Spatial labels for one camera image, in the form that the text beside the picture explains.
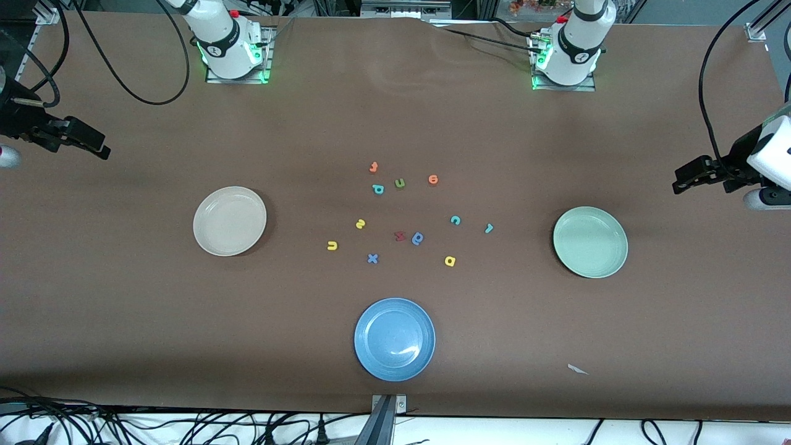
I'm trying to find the green plate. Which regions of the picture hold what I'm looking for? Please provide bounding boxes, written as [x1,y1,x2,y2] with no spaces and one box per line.
[552,206,629,279]

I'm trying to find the beige brown plate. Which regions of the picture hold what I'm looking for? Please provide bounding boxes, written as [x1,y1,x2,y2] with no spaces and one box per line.
[193,186,268,257]

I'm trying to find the brown table cover sheet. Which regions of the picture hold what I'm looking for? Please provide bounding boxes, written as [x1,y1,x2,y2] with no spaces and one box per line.
[0,11,791,421]

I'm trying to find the grey metal equipment box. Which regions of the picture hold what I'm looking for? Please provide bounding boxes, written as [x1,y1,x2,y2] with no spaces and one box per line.
[360,0,452,19]

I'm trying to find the blue plate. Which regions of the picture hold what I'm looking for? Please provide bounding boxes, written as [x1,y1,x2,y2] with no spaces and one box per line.
[353,297,436,383]

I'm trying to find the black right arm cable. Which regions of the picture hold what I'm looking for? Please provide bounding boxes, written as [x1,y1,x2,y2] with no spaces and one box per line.
[12,0,191,109]

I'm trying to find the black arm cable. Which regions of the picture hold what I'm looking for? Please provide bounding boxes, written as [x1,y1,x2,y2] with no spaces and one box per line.
[698,0,764,167]
[12,0,191,109]

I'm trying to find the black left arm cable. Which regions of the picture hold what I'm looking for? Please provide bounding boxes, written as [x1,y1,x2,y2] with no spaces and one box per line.
[698,0,764,167]

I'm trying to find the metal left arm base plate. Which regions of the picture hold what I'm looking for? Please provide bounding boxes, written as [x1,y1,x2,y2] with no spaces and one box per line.
[530,31,597,93]

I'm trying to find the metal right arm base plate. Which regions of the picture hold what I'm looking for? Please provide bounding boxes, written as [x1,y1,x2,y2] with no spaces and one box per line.
[205,26,273,85]

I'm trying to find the thin black base cable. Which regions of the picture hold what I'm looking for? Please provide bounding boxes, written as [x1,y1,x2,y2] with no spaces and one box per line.
[260,17,294,47]

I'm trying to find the black camera pole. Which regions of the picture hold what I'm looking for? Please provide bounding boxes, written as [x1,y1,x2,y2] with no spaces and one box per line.
[353,396,396,445]

